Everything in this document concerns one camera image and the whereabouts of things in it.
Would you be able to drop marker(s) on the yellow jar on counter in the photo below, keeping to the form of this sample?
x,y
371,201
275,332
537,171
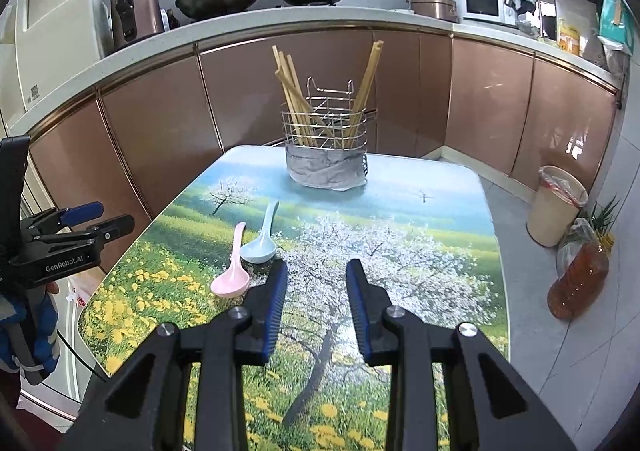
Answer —
x,y
568,37

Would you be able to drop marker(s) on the blue tissue pack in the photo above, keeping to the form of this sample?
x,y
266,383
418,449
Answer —
x,y
616,27

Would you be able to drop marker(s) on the light blue ceramic spoon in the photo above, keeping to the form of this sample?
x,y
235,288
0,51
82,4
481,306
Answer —
x,y
263,248

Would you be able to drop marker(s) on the grey wrap around basket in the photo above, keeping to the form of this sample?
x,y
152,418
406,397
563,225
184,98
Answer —
x,y
326,168

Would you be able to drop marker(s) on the pink thermos bottle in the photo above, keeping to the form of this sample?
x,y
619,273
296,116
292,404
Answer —
x,y
148,18

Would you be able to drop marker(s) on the wire utensil basket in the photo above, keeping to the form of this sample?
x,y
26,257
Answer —
x,y
354,130

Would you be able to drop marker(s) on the white countertop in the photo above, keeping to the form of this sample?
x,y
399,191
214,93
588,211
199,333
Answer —
x,y
240,27

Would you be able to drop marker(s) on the brown kitchen cabinets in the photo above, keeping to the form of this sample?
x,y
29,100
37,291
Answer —
x,y
135,144

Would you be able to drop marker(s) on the green onion bunch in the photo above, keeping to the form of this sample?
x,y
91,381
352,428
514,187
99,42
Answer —
x,y
602,219

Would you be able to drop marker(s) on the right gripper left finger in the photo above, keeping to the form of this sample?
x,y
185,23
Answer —
x,y
143,405

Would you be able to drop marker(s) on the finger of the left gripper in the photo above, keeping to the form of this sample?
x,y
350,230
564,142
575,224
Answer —
x,y
101,233
54,219

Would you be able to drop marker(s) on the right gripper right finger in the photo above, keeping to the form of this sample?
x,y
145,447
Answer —
x,y
489,405

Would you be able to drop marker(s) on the beige trash bin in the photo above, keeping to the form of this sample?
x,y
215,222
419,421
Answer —
x,y
558,199

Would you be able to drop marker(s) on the pink ceramic spoon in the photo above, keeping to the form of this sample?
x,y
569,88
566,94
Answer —
x,y
234,281

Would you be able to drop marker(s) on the blue gloved left hand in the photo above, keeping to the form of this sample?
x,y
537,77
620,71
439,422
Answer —
x,y
29,332

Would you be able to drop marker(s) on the white microwave oven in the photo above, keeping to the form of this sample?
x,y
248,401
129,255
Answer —
x,y
486,11

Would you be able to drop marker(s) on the brown rice cooker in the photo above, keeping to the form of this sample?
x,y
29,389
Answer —
x,y
444,10

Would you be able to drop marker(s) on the orange oil bottle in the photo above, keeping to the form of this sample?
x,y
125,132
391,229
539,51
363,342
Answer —
x,y
581,284

